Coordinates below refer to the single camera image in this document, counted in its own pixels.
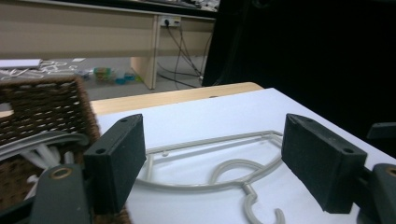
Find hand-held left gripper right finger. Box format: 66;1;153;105
280;113;368;215

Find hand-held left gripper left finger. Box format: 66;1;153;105
83;113;148;216

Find bundle of black cables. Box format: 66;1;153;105
156;25;214;90

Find light wooden table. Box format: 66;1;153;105
89;81;264;117

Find flat white board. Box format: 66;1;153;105
0;58;43;70

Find brown wicker basket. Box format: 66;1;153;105
0;75;133;224

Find colourful plastic toys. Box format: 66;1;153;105
92;65;139;86

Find black curtain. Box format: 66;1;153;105
201;0;396;158

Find white wall power outlet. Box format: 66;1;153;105
159;15;182;28

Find grey plastic clothes hanger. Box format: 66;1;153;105
134;130;287;224
0;130;92;201
134;130;285;194

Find white cable tangle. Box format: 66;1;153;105
0;60;80;81

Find beige wooden desk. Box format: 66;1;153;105
0;0;218;91

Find white table mat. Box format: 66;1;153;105
96;88;396;224

